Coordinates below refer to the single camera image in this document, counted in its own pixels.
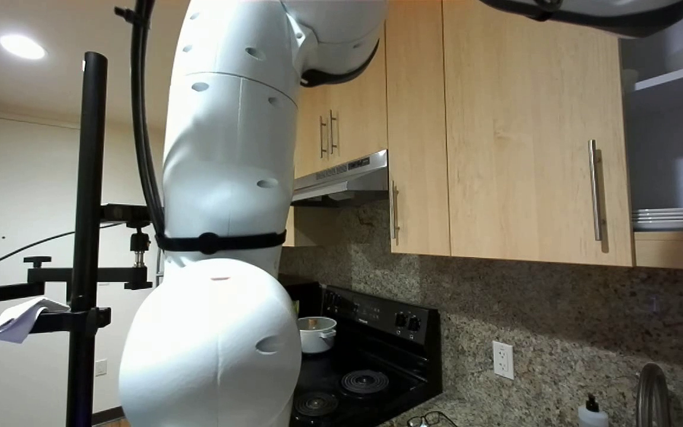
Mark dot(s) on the far cabinet double handles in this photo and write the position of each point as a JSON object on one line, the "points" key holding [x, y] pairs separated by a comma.
{"points": [[329, 133]]}

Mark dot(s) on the white pot on stove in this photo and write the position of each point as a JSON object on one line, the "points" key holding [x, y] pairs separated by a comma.
{"points": [[316, 334]]}

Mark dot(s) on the steel range hood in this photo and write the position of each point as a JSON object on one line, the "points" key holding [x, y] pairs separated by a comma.
{"points": [[349, 181]]}

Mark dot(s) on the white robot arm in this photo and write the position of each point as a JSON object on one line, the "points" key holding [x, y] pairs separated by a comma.
{"points": [[216, 343]]}

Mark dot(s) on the white paper scrap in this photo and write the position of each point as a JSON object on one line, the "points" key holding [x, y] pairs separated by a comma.
{"points": [[17, 322]]}

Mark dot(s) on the white wall outlet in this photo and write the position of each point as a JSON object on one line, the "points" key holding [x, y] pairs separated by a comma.
{"points": [[503, 361]]}

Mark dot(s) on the black camera stand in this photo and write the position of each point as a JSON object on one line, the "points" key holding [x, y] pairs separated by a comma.
{"points": [[84, 317]]}

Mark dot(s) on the soap dispenser bottle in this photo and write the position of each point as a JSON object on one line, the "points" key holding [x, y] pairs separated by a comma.
{"points": [[591, 414]]}

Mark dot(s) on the middle upper cabinet door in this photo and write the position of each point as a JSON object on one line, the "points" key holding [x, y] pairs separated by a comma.
{"points": [[537, 157]]}

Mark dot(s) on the chrome faucet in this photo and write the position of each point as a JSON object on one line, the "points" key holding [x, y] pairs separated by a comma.
{"points": [[652, 407]]}

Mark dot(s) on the black electric stove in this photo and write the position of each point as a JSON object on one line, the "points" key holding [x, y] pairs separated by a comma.
{"points": [[386, 360]]}

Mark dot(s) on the stacked white plates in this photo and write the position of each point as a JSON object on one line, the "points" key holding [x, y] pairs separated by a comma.
{"points": [[661, 219]]}

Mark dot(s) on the left upper cabinet door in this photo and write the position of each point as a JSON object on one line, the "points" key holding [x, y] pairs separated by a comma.
{"points": [[418, 194]]}

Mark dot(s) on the cabinet door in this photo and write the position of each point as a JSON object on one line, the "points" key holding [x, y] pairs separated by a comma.
{"points": [[418, 194], [537, 157]]}

